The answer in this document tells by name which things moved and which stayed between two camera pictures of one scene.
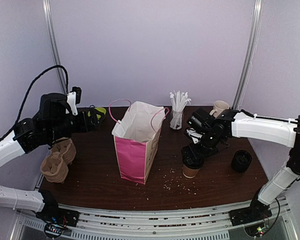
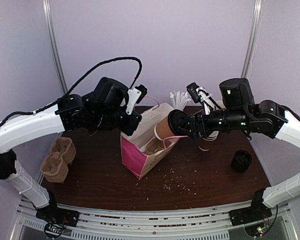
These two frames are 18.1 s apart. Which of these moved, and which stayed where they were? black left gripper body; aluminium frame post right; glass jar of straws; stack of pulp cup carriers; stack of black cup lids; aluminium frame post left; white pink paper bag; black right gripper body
Moved: white pink paper bag; black right gripper body; black left gripper body
Stayed: stack of pulp cup carriers; stack of black cup lids; aluminium frame post left; aluminium frame post right; glass jar of straws
